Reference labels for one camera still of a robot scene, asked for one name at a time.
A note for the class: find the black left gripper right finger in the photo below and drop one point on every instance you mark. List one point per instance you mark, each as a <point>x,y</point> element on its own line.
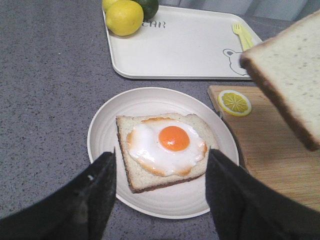
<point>243,208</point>

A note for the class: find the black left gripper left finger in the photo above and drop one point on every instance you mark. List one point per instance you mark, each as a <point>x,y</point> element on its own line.
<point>77,211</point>

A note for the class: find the round white plate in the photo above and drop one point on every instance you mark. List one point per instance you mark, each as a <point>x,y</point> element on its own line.
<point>180,201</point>

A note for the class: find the fried egg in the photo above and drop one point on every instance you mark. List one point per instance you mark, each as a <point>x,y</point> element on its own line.
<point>165,146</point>

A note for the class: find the white bread slice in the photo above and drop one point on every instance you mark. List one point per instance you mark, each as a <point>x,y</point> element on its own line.
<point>287,70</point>

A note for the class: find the white rectangular bear tray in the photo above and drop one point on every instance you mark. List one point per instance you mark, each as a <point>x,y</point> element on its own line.
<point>180,43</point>

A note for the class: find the wooden cutting board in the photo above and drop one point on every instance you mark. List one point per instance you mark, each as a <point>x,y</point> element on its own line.
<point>270,151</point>

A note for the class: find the yellow lemon slice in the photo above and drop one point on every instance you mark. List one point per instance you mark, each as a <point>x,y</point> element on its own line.
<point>234,103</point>

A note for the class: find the yellow plastic spoon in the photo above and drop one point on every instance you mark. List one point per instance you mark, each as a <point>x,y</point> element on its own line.
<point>248,37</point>

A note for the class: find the yellow plastic fork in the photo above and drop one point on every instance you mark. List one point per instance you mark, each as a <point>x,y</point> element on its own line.
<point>239,30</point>

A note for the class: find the grey curtain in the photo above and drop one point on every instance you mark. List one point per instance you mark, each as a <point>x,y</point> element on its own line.
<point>288,10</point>

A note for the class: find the green lime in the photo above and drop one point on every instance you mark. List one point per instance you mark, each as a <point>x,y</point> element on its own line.
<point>150,7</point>

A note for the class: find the metal cutting board handle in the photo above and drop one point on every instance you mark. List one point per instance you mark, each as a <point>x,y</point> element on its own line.
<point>220,114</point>

